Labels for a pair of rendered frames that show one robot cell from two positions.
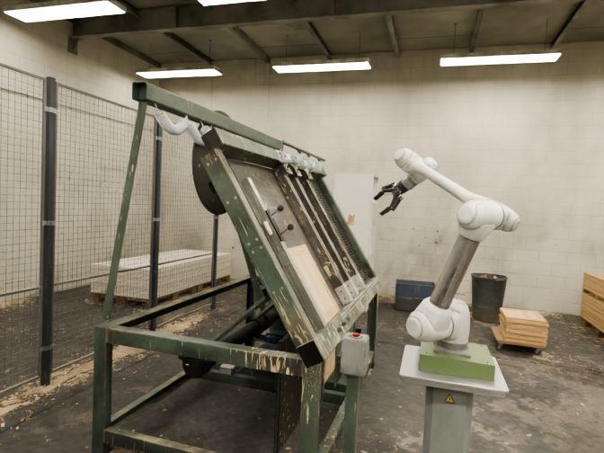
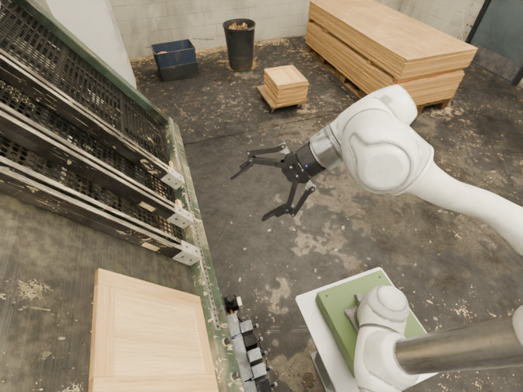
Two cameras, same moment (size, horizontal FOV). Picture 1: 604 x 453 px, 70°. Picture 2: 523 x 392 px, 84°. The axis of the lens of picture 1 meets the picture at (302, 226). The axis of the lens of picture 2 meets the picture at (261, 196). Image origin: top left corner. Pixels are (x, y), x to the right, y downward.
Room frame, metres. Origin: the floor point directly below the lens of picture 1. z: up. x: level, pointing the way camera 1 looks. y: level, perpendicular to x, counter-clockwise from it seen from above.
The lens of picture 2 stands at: (2.21, -0.18, 2.14)
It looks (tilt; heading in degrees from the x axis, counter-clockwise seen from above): 48 degrees down; 324
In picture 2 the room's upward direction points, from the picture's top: straight up
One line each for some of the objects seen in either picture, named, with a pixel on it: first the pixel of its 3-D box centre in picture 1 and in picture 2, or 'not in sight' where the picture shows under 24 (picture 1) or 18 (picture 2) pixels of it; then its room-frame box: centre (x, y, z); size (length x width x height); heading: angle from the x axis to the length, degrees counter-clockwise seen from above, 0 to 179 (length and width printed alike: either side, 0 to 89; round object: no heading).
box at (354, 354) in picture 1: (354, 354); not in sight; (2.11, -0.29, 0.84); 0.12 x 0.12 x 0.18; 73
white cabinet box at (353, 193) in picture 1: (353, 241); (85, 12); (6.76, -0.82, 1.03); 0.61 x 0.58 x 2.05; 163
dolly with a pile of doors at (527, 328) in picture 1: (517, 330); (281, 88); (5.08, -2.61, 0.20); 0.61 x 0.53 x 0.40; 163
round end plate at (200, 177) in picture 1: (223, 164); not in sight; (3.39, 0.64, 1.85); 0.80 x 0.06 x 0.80; 163
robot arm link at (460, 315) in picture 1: (452, 319); (383, 309); (2.27, -0.82, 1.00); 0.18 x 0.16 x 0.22; 123
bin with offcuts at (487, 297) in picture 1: (487, 297); (240, 46); (6.38, -2.80, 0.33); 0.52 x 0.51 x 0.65; 163
